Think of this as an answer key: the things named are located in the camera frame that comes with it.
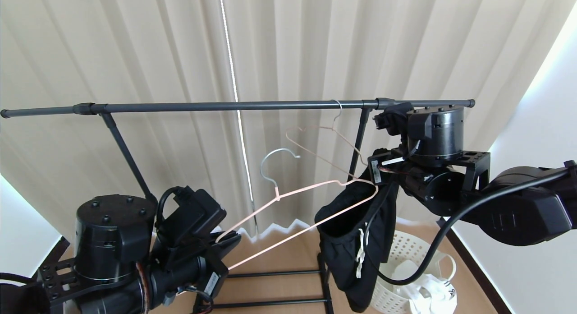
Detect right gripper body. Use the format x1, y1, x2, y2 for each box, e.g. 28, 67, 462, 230
367, 148, 470, 216

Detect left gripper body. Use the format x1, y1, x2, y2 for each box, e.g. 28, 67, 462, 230
92, 254, 229, 314

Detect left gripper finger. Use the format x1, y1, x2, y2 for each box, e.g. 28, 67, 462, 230
210, 232, 242, 263

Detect pink clothes hanger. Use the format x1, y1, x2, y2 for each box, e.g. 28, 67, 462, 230
215, 148, 379, 272
285, 100, 377, 186

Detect black shorts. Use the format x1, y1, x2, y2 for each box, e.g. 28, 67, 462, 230
314, 167, 399, 313

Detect white laundry basket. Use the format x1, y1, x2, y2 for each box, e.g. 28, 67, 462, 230
370, 231, 457, 314

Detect black clothes rack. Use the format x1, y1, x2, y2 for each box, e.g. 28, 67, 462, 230
0, 98, 476, 314

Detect white garment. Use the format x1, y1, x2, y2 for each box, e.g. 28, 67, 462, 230
391, 259, 458, 314

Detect beige curtain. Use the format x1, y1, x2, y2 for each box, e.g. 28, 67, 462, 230
0, 0, 577, 242

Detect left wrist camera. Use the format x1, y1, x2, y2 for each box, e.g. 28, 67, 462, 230
156, 186, 227, 269

